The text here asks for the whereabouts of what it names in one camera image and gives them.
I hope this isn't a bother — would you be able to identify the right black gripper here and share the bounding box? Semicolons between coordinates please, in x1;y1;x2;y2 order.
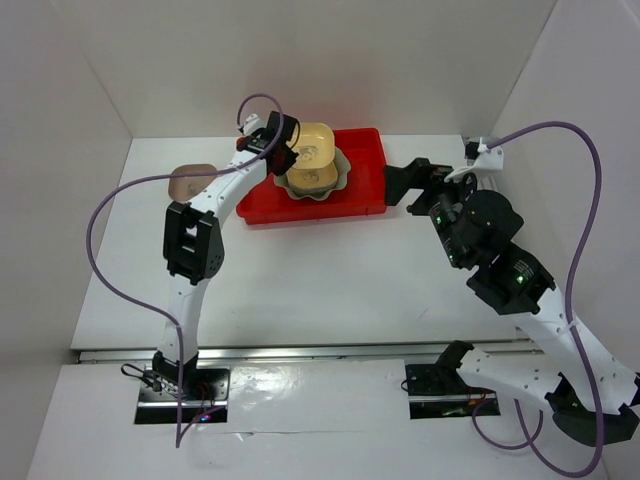
380;156;483;267

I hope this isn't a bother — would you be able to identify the large green scalloped bowl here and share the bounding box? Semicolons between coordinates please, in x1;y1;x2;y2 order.
273;148;351;202

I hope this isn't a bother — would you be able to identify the yellow square panda plate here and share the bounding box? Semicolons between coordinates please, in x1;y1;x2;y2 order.
286;164;339;195

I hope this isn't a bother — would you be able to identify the pink square panda plate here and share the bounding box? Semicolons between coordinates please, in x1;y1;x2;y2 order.
168;163;217;203

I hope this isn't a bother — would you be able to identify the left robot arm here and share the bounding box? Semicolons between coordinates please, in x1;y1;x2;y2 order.
152;111;300;399

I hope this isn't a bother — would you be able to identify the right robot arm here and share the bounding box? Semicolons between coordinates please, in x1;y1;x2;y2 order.
383;158;639;446

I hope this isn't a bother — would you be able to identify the red plastic bin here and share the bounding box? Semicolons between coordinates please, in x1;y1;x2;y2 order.
236;128;386;225

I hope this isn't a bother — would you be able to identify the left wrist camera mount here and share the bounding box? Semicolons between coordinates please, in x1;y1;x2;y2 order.
239;113;266;136

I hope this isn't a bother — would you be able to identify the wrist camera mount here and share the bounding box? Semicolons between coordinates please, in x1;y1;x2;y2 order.
444;137;504;182
239;113;266;136

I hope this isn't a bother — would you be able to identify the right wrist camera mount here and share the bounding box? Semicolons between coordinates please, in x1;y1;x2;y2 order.
444;137;504;182

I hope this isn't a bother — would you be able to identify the aluminium mounting rail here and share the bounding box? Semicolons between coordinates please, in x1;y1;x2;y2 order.
74;339;546;364

